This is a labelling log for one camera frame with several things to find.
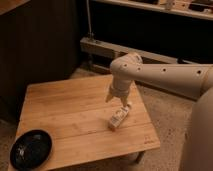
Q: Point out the metal pole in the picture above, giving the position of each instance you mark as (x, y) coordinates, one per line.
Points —
(90, 32)

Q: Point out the white plastic bottle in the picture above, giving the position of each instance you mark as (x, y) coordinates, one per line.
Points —
(119, 116)

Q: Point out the wooden shelf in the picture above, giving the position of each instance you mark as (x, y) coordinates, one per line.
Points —
(157, 8)

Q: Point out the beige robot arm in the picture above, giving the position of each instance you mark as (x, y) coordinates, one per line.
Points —
(194, 81)

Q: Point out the wooden table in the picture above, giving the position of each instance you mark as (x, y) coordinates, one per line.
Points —
(75, 114)

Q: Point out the black ceramic bowl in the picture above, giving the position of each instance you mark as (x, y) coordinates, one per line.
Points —
(30, 150)

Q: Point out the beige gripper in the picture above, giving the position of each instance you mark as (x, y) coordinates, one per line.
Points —
(122, 94)

